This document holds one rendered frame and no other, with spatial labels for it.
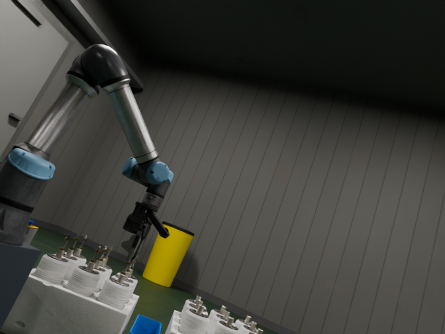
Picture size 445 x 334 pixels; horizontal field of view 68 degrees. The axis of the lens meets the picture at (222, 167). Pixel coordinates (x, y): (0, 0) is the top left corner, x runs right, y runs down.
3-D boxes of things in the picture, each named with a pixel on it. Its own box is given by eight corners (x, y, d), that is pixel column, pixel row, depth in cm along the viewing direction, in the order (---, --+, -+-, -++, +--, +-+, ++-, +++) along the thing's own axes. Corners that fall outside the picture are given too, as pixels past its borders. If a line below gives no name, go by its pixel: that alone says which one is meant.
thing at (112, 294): (77, 329, 112) (101, 277, 116) (93, 327, 121) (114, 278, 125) (100, 342, 109) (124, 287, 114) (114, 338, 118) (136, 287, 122)
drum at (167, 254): (178, 289, 368) (199, 236, 384) (163, 287, 333) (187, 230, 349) (149, 276, 382) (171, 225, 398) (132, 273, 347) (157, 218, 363)
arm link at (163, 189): (151, 164, 132) (169, 173, 136) (140, 189, 129) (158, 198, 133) (161, 164, 125) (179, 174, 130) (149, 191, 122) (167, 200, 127)
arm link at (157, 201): (165, 201, 131) (161, 197, 123) (160, 211, 130) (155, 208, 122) (148, 194, 132) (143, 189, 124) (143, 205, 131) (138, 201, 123)
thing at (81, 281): (51, 313, 117) (75, 263, 122) (77, 321, 120) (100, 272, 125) (49, 322, 108) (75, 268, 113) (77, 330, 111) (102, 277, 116)
